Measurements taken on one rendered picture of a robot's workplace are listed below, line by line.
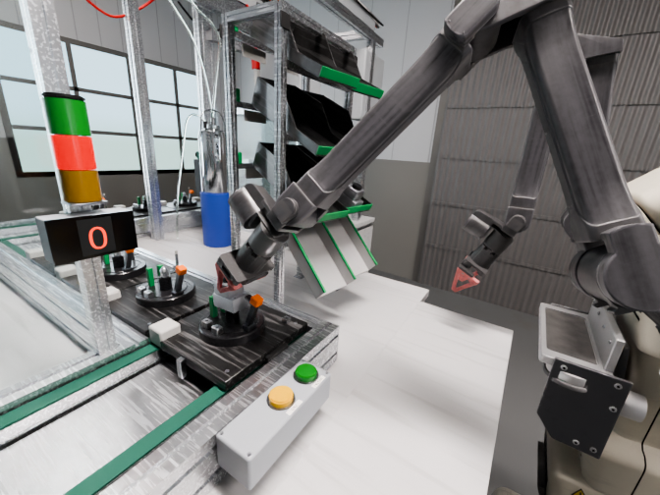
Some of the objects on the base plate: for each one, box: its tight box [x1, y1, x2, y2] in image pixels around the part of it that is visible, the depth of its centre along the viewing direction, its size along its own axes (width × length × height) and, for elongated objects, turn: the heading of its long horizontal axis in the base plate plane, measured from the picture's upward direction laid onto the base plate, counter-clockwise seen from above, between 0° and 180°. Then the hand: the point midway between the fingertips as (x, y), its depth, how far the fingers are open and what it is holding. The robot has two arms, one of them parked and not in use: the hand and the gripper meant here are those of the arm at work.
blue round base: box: [200, 191, 232, 248], centre depth 155 cm, size 16×16×27 cm
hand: (229, 284), depth 65 cm, fingers closed on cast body, 4 cm apart
